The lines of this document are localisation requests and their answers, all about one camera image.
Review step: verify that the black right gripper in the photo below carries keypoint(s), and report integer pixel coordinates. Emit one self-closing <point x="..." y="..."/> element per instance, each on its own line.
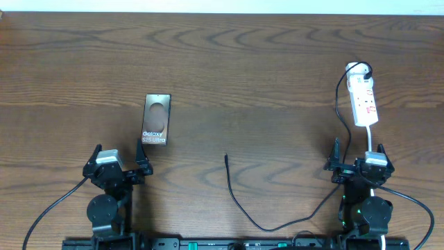
<point x="343" y="171"/>

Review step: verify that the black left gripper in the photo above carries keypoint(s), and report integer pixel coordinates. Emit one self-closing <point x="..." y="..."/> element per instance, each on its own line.
<point x="143" y="171"/>

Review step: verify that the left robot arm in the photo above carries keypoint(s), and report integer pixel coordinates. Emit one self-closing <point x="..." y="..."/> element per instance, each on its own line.
<point x="111" y="212"/>

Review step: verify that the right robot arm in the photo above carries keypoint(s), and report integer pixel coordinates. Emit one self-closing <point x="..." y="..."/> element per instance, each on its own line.
<point x="365" y="216"/>

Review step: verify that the white power strip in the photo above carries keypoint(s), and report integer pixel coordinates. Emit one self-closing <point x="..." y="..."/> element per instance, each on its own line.
<point x="362" y="100"/>

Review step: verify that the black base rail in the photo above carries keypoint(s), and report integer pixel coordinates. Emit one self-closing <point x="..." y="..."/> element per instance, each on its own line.
<point x="176" y="244"/>

